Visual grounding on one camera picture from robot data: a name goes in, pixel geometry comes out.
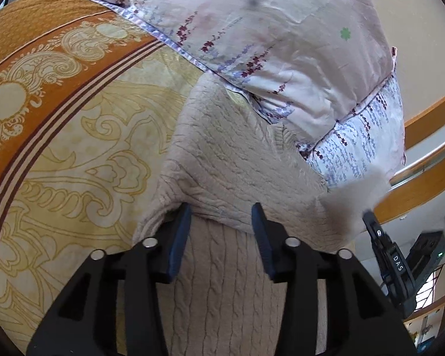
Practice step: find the yellow orange patterned bed sheet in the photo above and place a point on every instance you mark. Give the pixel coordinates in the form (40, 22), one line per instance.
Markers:
(78, 137)

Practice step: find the wooden headboard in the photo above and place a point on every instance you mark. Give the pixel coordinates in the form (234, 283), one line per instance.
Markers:
(430, 115)

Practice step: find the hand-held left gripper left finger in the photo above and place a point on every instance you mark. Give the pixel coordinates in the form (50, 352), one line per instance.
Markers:
(180, 237)

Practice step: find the white blue floral pillow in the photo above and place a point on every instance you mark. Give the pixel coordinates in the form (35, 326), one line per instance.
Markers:
(359, 144)

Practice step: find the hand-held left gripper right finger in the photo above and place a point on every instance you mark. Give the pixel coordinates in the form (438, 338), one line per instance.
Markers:
(262, 237)

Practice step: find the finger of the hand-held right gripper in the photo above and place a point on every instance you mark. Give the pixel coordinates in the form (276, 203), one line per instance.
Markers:
(372, 226)

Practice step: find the pink floral pillow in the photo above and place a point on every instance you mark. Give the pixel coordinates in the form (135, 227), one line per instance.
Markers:
(282, 26)

